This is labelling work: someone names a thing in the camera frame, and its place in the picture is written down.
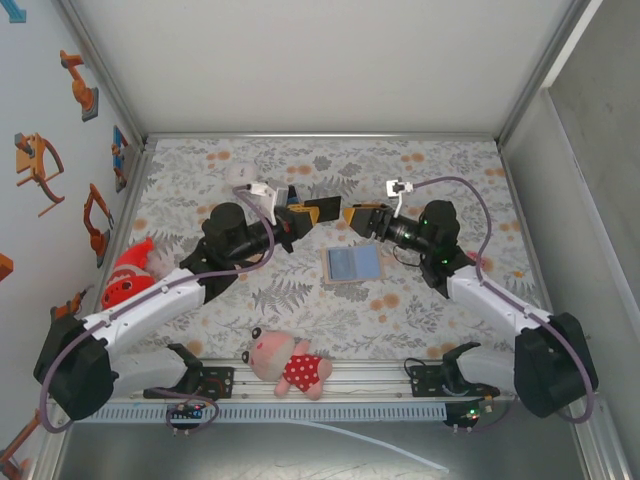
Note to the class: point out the orange claw sticker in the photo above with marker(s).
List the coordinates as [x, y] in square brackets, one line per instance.
[30, 160]

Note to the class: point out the blue orange gantry sticker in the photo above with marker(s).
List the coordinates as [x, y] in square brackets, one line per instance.
[119, 150]

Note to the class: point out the orange excavator sticker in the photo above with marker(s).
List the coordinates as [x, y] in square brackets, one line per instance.
[97, 240]

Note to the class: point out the white round lidded container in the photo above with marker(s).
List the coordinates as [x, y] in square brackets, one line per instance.
[239, 172]

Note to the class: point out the black credit card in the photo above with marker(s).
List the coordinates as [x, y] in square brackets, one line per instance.
[327, 209]

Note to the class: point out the aluminium rear rail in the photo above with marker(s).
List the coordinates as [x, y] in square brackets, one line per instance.
[320, 136]

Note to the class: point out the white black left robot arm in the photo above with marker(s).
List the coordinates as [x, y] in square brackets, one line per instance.
[155, 307]

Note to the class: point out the small orange wall sticker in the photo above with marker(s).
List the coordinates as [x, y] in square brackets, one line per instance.
[4, 265]

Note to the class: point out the right circuit board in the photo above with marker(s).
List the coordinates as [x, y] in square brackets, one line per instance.
[465, 417]

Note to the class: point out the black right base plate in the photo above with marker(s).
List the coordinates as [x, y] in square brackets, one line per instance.
[420, 385]

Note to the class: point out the left circuit board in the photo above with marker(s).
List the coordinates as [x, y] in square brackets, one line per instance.
[192, 411]

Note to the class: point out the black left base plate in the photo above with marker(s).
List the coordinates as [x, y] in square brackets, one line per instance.
[228, 375]

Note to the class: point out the floral table mat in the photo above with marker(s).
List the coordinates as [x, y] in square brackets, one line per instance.
[400, 325]

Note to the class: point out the red plush toy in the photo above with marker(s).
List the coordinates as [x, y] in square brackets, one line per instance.
[125, 290]

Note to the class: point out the blue wall sticker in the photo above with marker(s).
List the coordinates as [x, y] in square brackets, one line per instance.
[19, 14]

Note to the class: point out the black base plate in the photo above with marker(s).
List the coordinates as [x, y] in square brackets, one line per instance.
[420, 385]
[228, 375]

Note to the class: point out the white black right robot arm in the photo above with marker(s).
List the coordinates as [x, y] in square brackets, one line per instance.
[500, 300]

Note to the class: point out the aluminium corner post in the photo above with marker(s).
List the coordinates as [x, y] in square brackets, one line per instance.
[547, 65]
[102, 65]

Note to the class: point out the circuit board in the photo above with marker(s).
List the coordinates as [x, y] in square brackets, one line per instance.
[192, 411]
[465, 417]

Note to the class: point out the pink pig plush toy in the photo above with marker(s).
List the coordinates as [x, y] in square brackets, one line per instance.
[300, 372]

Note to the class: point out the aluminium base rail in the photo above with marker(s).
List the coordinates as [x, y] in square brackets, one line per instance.
[370, 385]

